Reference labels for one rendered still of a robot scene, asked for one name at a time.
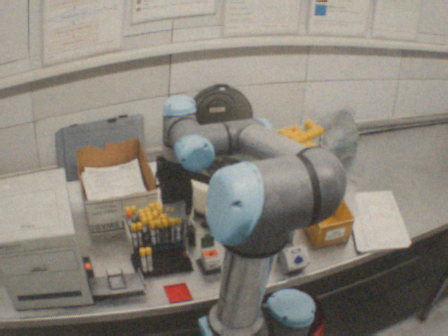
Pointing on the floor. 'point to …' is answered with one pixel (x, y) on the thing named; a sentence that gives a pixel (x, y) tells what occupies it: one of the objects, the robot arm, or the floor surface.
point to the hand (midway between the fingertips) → (185, 217)
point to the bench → (124, 304)
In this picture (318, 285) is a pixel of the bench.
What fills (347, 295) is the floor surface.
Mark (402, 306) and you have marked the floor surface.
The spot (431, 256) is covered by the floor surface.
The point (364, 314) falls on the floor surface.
